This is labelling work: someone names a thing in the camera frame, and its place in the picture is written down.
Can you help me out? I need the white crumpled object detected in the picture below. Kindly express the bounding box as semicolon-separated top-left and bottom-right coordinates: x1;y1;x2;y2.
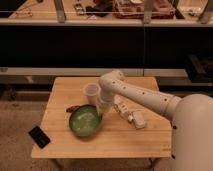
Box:
114;96;146;129

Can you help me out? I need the wooden table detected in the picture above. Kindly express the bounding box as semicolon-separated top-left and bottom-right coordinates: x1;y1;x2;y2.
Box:
31;77;171;159

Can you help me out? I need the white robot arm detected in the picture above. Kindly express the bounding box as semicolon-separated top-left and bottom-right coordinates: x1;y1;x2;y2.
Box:
96;70;213;171

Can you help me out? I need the brown sausage-shaped food item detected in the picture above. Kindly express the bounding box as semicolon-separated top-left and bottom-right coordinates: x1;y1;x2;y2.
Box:
66;105;80;113

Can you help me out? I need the black smartphone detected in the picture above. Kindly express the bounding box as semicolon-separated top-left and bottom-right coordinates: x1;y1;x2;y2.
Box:
29;126;50;149

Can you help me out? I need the plastic tray with items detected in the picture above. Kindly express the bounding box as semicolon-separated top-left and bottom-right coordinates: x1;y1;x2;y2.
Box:
113;0;175;19

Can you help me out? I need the green ceramic bowl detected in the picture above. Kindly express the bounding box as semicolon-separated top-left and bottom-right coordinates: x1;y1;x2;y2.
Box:
69;105;102;137

